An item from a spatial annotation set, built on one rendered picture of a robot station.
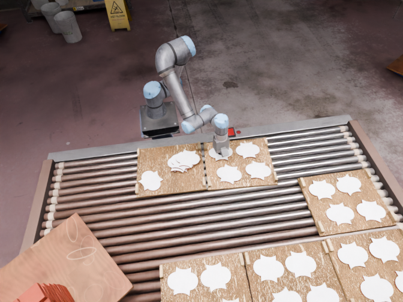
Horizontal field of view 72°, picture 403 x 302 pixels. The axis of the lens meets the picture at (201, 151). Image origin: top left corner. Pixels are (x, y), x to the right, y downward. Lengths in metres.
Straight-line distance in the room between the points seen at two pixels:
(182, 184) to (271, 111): 1.99
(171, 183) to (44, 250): 0.71
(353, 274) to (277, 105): 2.31
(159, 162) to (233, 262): 0.74
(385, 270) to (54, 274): 1.54
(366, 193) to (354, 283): 0.51
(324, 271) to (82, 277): 1.12
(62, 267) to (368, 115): 3.30
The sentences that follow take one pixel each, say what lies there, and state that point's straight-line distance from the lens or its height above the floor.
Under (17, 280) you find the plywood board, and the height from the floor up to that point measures 1.04.
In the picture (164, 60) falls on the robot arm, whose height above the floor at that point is 1.51.
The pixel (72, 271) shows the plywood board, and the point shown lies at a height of 1.04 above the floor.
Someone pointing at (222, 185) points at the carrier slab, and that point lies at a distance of 1.64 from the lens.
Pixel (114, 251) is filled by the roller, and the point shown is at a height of 0.92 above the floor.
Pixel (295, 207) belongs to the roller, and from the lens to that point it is 1.66.
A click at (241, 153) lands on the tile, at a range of 1.76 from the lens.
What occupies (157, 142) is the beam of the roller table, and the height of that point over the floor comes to 0.92.
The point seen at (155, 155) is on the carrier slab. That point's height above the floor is 0.94.
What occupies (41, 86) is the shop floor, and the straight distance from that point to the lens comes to 4.36.
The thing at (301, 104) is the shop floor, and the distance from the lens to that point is 3.56.
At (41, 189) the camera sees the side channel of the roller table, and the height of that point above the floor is 0.95.
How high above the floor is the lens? 2.36
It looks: 53 degrees down
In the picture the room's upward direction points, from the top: 4 degrees counter-clockwise
